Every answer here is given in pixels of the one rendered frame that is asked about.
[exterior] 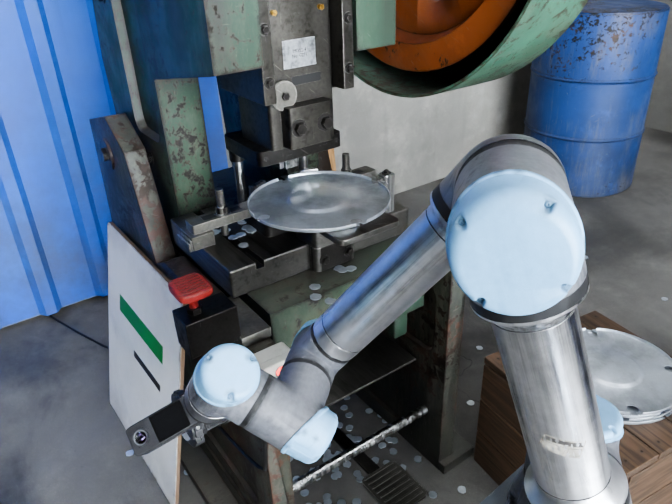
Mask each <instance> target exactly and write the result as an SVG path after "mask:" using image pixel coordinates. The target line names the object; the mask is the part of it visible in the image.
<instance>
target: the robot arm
mask: <svg viewBox="0 0 672 504"><path fill-rule="evenodd" d="M430 203H431V205H430V206H429V207H428V208H427V209H426V210H425V211H424V212H423V213H422V214H421V215H420V216H419V217H418V218H417V219H416V220H415V221H414V222H413V223H412V224H411V225H410V226H409V227H408V228H407V229H406V230H405V231H404V232H403V233H402V234H401V235H400V236H399V237H398V238H397V239H396V240H395V241H394V242H393V243H392V244H391V245H390V246H389V247H388V248H387V249H386V250H385V251H384V252H383V253H382V254H381V255H380V256H379V257H378V258H377V259H376V260H375V261H374V262H373V263H372V264H371V265H370V266H369V267H368V268H367V269H366V270H365V271H364V272H363V273H362V274H361V275H360V277H359V278H358V279H357V280H356V281H355V282H354V283H353V284H352V285H351V286H350V287H349V288H348V289H347V290H346V291H345V292H344V293H343V294H342V295H341V296H340V297H339V298H338V299H337V300H336V301H335V302H334V303H333V304H332V305H331V306H330V307H329V308H328V309H327V310H326V311H325V312H324V313H323V314H322V315H321V316H320V317H319V318H317V319H313V320H309V321H308V322H306V323H305V324H304V325H303V326H302V327H301V329H300V330H299V331H298V333H297V334H296V336H295V337H294V340H293V342H292V346H291V349H290V351H289V353H288V355H287V357H286V360H285V362H284V364H283V366H282V368H281V370H280V373H279V375H278V377H277V378H276V377H274V376H273V375H271V374H269V373H267V372H266V371H264V370H262V369H261V368H260V367H259V363H258V361H257V359H256V357H255V356H254V354H253V353H252V352H251V351H250V350H249V349H247V348H246V347H244V346H242V345H239V344H234V343H226V344H221V345H218V346H216V347H214V348H213V349H211V350H210V351H209V352H208V353H207V354H206V355H204V356H203V357H202V358H201V359H200V360H199V362H198V363H197V365H196V367H195V370H194V373H193V375H192V377H191V379H190V381H189V383H188V385H187V387H186V389H185V392H184V390H183V389H182V390H180V389H177V390H175V391H173V393H172V394H171V403H170V404H168V405H166V406H164V407H163V408H161V409H159V410H157V411H156V412H154V413H152V414H151V415H149V416H147V417H145V418H144V419H142V420H140V421H138V422H137V423H135V424H133V425H132V426H130V427H128V428H127V430H126V435H127V437H128V440H129V442H130V444H131V447H132V449H133V451H134V454H135V455H136V456H142V455H146V454H149V453H151V452H152V451H154V450H156V449H158V448H159V447H161V446H163V445H165V444H166V443H168V442H170V441H172V440H173V439H175V438H177V437H179V436H180V435H182V436H183V437H184V439H185V440H186V441H188V443H189V444H190V445H191V446H193V447H197V446H199V445H201V444H202V443H204V442H205V438H204V434H206V433H207V431H209V430H211V429H213V428H215V427H217V426H219V425H221V424H222V423H224V424H226V423H228V422H230V421H231V422H233V423H235V424H236V425H239V426H240V427H242V428H244V429H245V430H247V431H249V432H250V433H252V434H254V435H256V436H257V437H259V438H261V439H262V440H264V441H266V442H267V443H269V444H271V445H272V446H274V447H276V448H278V449H279V450H281V453H283V454H284V453H286V454H288V455H290V456H292V457H294V458H296V459H298V460H299V461H301V462H303V463H306V464H311V463H314V462H315V461H317V460H318V459H319V458H320V457H321V456H322V455H323V453H324V452H325V450H326V449H327V447H328V446H329V444H330V442H331V440H332V438H333V436H334V434H335V431H336V428H337V425H338V417H337V415H336V414H335V413H334V412H332V411H331V410H329V407H327V406H325V403H326V400H327V398H328V395H329V392H330V389H331V386H332V383H333V380H334V377H335V375H336V373H337V372H338V371H339V370H340V369H341V368H342V367H343V366H344V365H346V364H347V363H348V362H349V361H350V360H351V359H352V358H353V357H354V356H356V355H357V354H358V353H359V352H360V351H361V350H362V349H363V348H365V347H366V346H367V345H368V344H369V343H370V342H371V341H372V340H373V339H375V338H376V337H377V336H378V335H379V334H380V333H381V332H382V331H383V330H385V329H386V328H387V327H388V326H389V325H390V324H391V323H392V322H393V321H395V320H396V319H397V318H398V317H399V316H400V315H401V314H402V313H404V312H405V311H406V310H407V309H408V308H409V307H410V306H411V305H412V304H414V303H415V302H416V301H417V300H418V299H419V298H420V297H421V296H422V295H424V294H425V293H426V292H427V291H428V290H429V289H430V288H431V287H432V286H434V285H435V284H436V283H437V282H438V281H439V280H440V279H441V278H443V277H444V276H445V275H446V274H447V273H448V272H449V271H450V270H451V272H452V275H453V277H454V279H455V281H456V282H457V284H458V286H459V287H460V288H461V290H462V291H463V292H464V293H465V294H466V295H467V296H468V298H469V301H470V305H471V307H472V309H473V311H474V312H475V314H476V315H478V316H479V317H480V318H482V319H484V320H486V321H488V322H491V323H492V327H493V331H494V334H495V338H496V341H497V345H498V348H499V352H500V356H501V359H502V363H503V366H504V370H505V373H506V377H507V381H508V384H509V388H510V391H511V395H512V398H513V402H514V406H515V409H516V413H517V416H518V420H519V424H520V427H521V431H522V434H523V438H524V441H525V445H526V449H527V452H526V458H525V464H524V467H523V469H522V470H521V471H520V472H519V474H518V475H517V476H516V478H515V479H514V480H513V482H512V483H511V485H510V487H509V490H508V494H507V501H506V504H632V501H631V495H630V490H629V486H628V481H627V477H626V474H625V472H624V470H623V467H622V463H621V458H620V454H619V442H620V439H621V438H622V436H623V434H624V430H623V418H622V416H621V414H620V412H619V411H618V409H617V408H616V407H615V406H614V405H613V404H612V403H610V402H609V401H608V400H606V399H604V398H601V397H599V396H598V395H597V394H595V389H594V384H593V380H592V375H591V370H590V365H589V360H588V355H587V350H586V346H585V341H584V336H583V331H582V326H581V321H580V316H579V312H578V307H577V306H578V305H579V304H580V303H581V302H582V301H583V300H584V299H585V297H586V296H587V294H588V291H589V287H590V284H589V277H588V272H587V266H586V261H585V234H584V229H583V225H582V221H581V219H580V216H579V213H578V211H577V209H576V207H575V206H574V202H573V199H572V195H571V192H570V188H569V185H568V181H567V176H566V172H565V169H564V167H563V165H562V163H561V161H560V159H559V157H558V156H557V155H556V154H555V152H554V151H553V150H552V149H551V148H550V147H549V146H547V145H546V144H544V143H543V142H541V141H539V140H537V139H535V138H533V137H530V136H526V135H522V134H502V135H498V136H494V137H491V138H489V139H486V140H484V141H483V142H481V143H479V144H478V145H476V146H475V147H474V148H473V149H471V150H470V151H469V152H468V153H467V154H466V155H465V156H464V157H463V158H462V159H461V161H460V162H459V163H458V164H457V165H456V166H455V167H454V168H453V169H452V170H451V172H450V173H449V174H448V175H447V176H446V177H445V178H444V179H443V180H442V182H441V183H440V184H439V185H438V186H437V187H436V188H435V189H434V190H433V191H432V192H431V194H430ZM324 406H325V407H324Z"/></svg>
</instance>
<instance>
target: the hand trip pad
mask: <svg viewBox="0 0 672 504"><path fill-rule="evenodd" d="M168 288H169V291H170V293H171V294H172V295H173V296H174V297H175V298H176V299H177V301H178V302H179V303H181V304H189V308H190V309H196V308H198V306H199V304H198V301H199V300H201V299H204V298H207V297H209V296H210V295H211V294H212V293H213V286H212V285H211V283H210V282H209V281H208V280H207V279H206V278H205V277H203V276H202V275H201V274H199V273H195V272H194V273H191V274H188V275H185V276H182V277H179V278H176V279H174V280H171V281H170V282H169V284H168Z"/></svg>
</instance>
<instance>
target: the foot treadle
mask: <svg viewBox="0 0 672 504"><path fill-rule="evenodd" d="M332 440H333V441H335V442H336V443H337V444H338V445H339V446H340V447H341V448H342V449H343V450H344V451H345V450H346V449H348V448H350V447H351V446H353V445H355V443H354V442H352V441H351V440H350V439H349V438H348V437H347V436H346V435H345V434H344V433H343V432H342V431H341V430H340V429H339V428H338V427H337V428H336V431H335V434H334V436H333V438H332ZM352 459H353V460H354V461H355V462H356V463H357V464H358V465H359V466H360V467H361V468H362V469H363V470H364V471H365V472H366V473H367V474H368V475H367V476H366V477H364V478H363V479H362V485H363V486H364V487H365V488H366V490H367V491H368V492H369V493H370V494H371V495H372V496H373V497H374V498H375V499H376V500H377V501H378V503H379V504H417V503H419V502H420V501H422V500H423V499H425V498H426V490H425V489H424V488H423V487H422V486H421V485H420V484H419V483H418V482H417V481H416V480H415V479H414V478H413V477H412V476H411V475H409V474H408V473H407V472H406V471H405V470H404V469H403V468H402V467H401V466H400V465H399V464H398V463H397V462H396V461H390V462H388V463H387V464H385V465H383V466H382V467H379V466H378V465H377V464H376V463H375V462H374V461H373V460H371V459H370V458H369V457H368V456H367V455H366V454H365V453H364V452H362V453H360V454H359V455H357V456H355V457H354V458H352Z"/></svg>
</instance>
